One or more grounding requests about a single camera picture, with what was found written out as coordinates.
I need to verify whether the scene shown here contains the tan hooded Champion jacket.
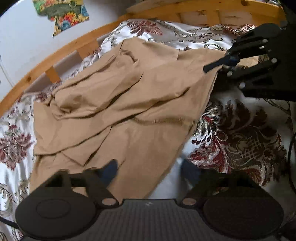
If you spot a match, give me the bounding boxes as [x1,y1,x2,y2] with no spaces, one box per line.
[30,38,225,200]

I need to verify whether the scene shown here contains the colourful landscape poster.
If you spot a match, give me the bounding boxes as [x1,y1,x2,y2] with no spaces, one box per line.
[33,0,89,37]

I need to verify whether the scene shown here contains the wooden bed frame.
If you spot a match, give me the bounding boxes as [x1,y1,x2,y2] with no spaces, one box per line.
[1,1,287,115]

